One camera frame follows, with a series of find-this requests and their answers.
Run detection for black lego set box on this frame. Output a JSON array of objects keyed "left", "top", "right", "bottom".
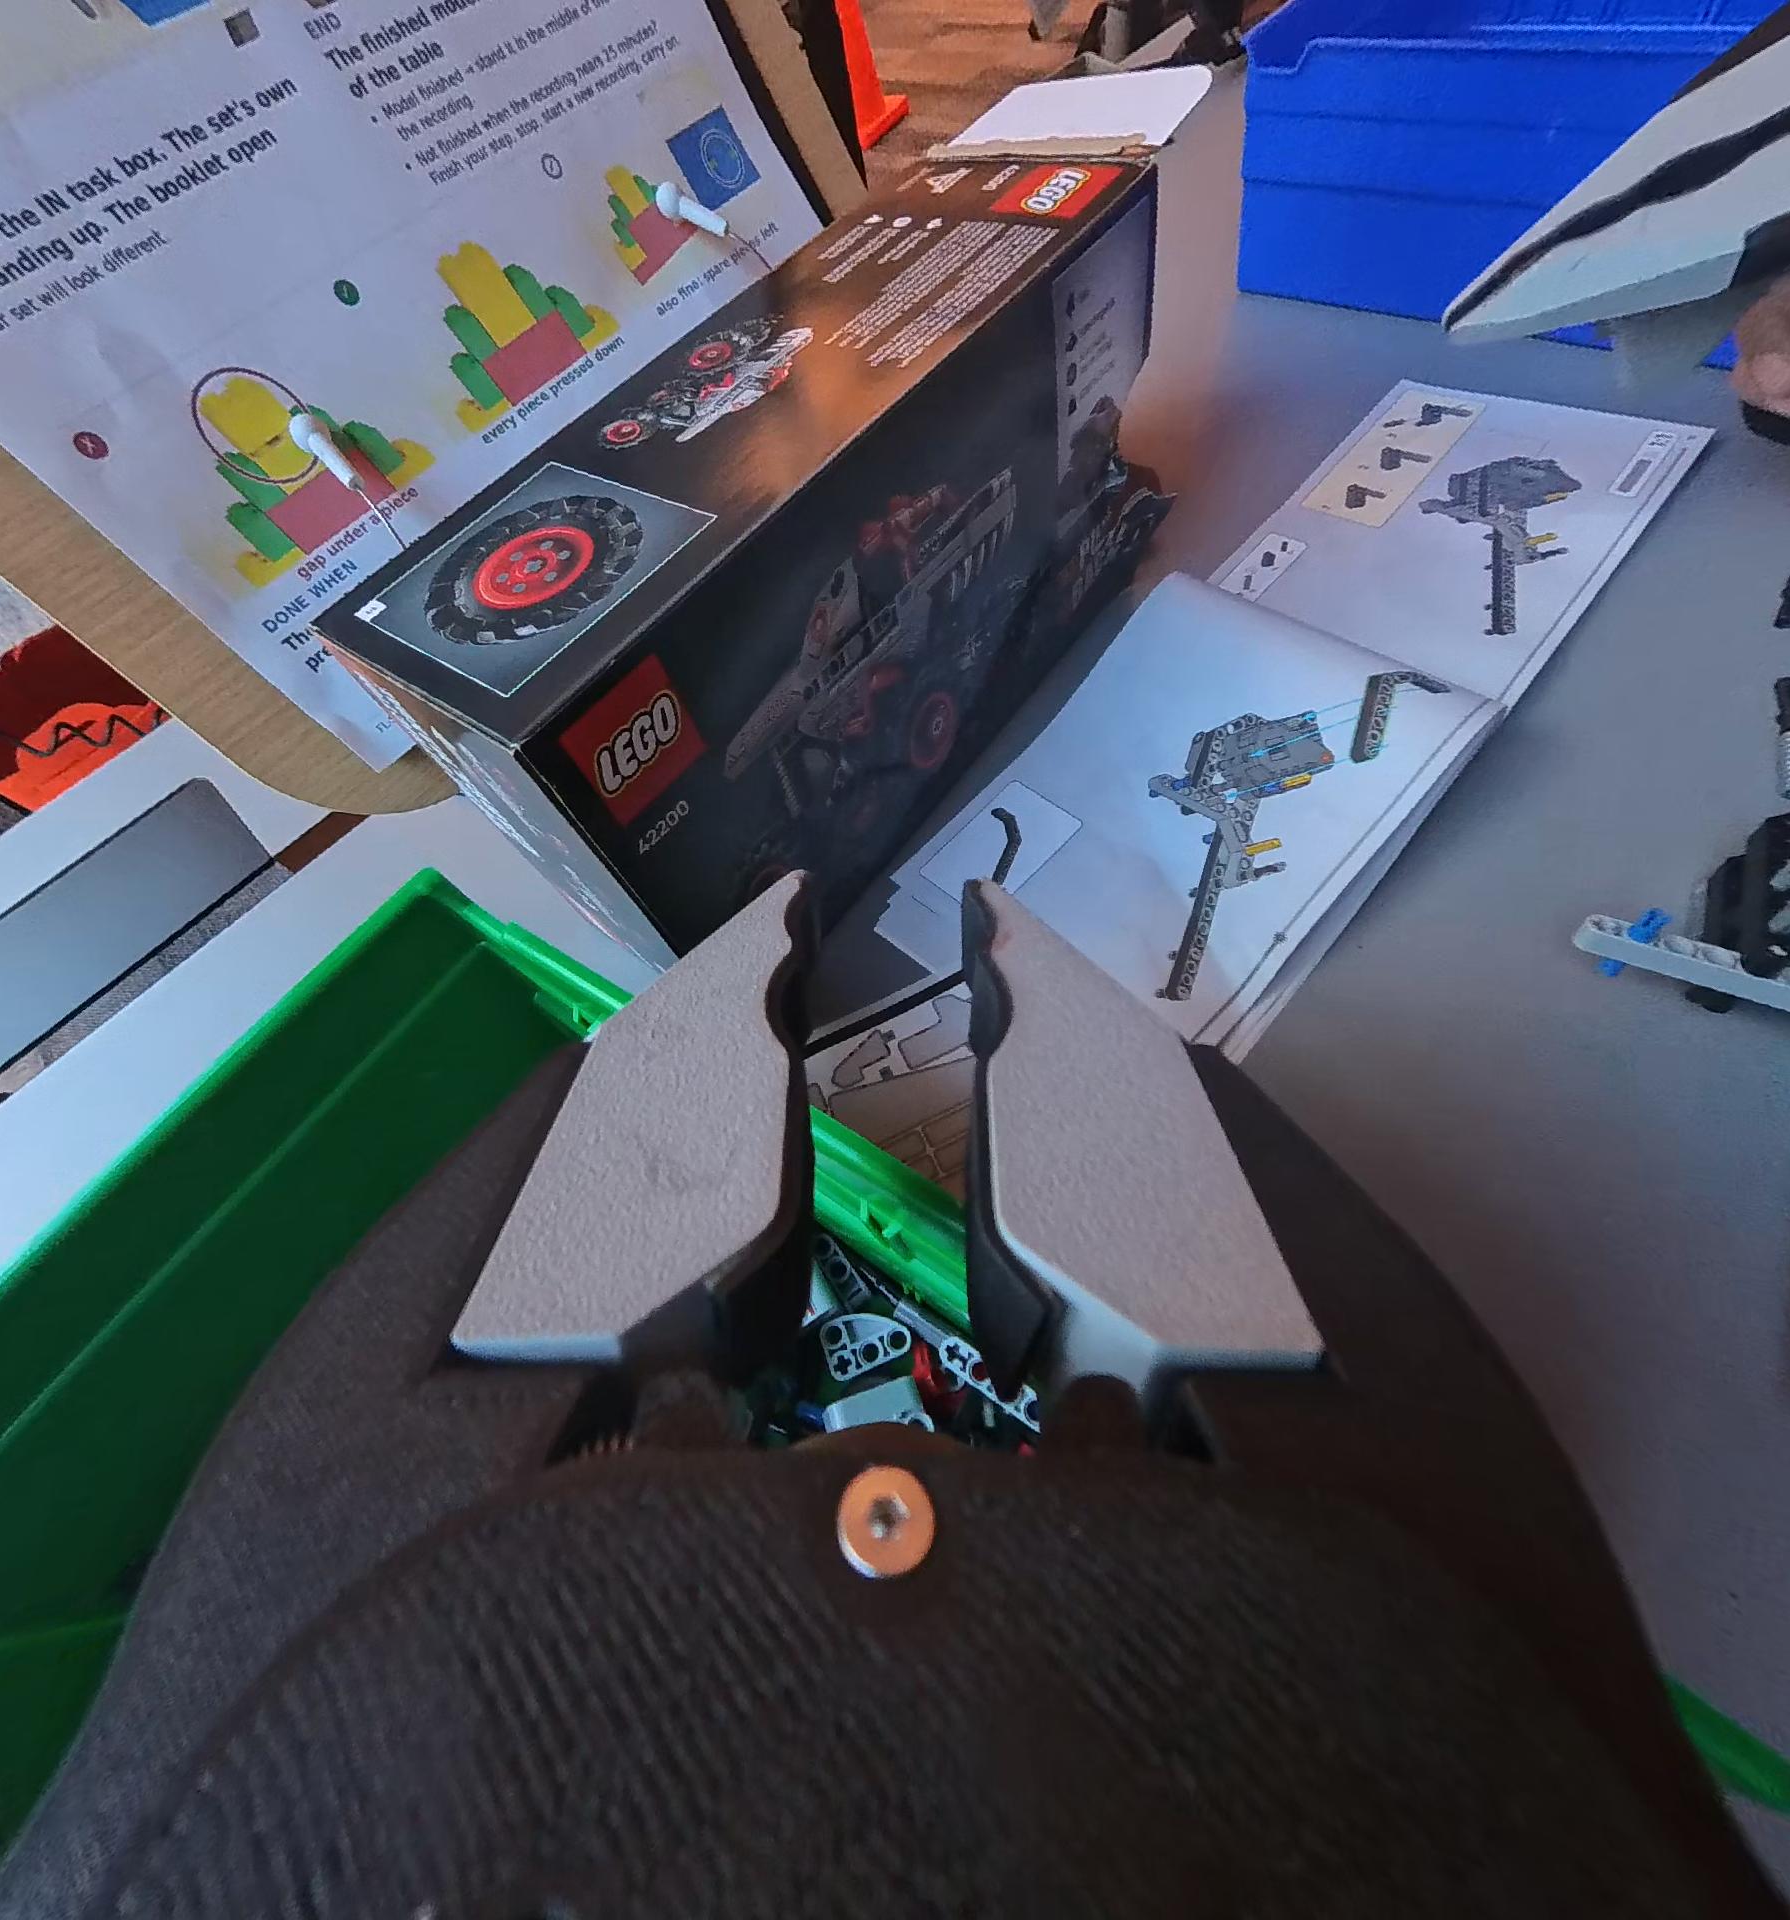
[{"left": 312, "top": 149, "right": 1172, "bottom": 960}]

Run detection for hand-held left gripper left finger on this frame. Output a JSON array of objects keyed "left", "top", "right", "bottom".
[{"left": 453, "top": 872, "right": 815, "bottom": 1366}]

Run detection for partly built lego model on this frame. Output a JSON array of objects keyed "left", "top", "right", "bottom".
[{"left": 1567, "top": 794, "right": 1790, "bottom": 1447}]

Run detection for green plastic storage bin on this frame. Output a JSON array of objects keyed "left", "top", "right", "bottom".
[{"left": 0, "top": 869, "right": 1790, "bottom": 1920}]

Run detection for white printed instruction poster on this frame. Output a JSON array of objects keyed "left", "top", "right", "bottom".
[{"left": 0, "top": 0, "right": 829, "bottom": 775}]

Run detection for pile of lego pieces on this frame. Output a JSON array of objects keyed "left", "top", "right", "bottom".
[{"left": 754, "top": 1231, "right": 1049, "bottom": 1447}]

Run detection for orange cone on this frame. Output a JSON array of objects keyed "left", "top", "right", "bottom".
[{"left": 829, "top": 0, "right": 912, "bottom": 154}]

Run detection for orange plastic crate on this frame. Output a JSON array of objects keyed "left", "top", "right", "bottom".
[{"left": 0, "top": 627, "right": 168, "bottom": 811}]

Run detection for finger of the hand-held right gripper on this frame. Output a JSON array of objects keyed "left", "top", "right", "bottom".
[
  {"left": 1444, "top": 143, "right": 1790, "bottom": 342},
  {"left": 1496, "top": 19, "right": 1790, "bottom": 261}
]

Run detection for white cardboard sheet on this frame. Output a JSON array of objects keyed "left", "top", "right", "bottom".
[{"left": 923, "top": 65, "right": 1214, "bottom": 157}]

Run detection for silver laptop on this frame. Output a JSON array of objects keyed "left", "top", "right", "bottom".
[{"left": 0, "top": 777, "right": 274, "bottom": 1118}]

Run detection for lego instruction booklet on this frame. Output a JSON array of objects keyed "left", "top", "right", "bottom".
[{"left": 870, "top": 382, "right": 1712, "bottom": 1053}]

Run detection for white wired earphones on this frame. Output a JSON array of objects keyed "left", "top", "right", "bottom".
[{"left": 191, "top": 183, "right": 790, "bottom": 556}]

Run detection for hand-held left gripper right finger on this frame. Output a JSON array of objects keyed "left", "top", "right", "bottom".
[{"left": 964, "top": 876, "right": 1324, "bottom": 1428}]

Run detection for grey sticker sheet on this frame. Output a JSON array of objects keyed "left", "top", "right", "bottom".
[{"left": 808, "top": 988, "right": 987, "bottom": 1202}]

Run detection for blue plastic bin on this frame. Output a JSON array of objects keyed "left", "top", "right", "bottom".
[{"left": 1233, "top": 0, "right": 1790, "bottom": 355}]

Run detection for black coiled cable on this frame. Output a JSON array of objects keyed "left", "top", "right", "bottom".
[{"left": 0, "top": 709, "right": 165, "bottom": 754}]

